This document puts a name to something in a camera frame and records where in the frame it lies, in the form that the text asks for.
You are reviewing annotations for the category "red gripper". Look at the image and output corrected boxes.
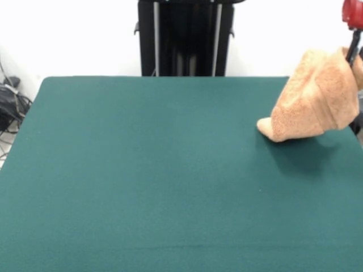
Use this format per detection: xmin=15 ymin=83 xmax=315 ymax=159
xmin=341 ymin=0 xmax=363 ymax=64

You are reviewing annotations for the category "tan terry towel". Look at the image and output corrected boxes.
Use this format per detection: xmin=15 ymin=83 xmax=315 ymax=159
xmin=256 ymin=47 xmax=363 ymax=143

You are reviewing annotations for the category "dark green table cloth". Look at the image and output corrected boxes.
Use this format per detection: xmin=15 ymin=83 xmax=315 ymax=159
xmin=0 ymin=75 xmax=363 ymax=272

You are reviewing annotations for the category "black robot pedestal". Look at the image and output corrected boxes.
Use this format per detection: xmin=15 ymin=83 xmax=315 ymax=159
xmin=133 ymin=0 xmax=237 ymax=78

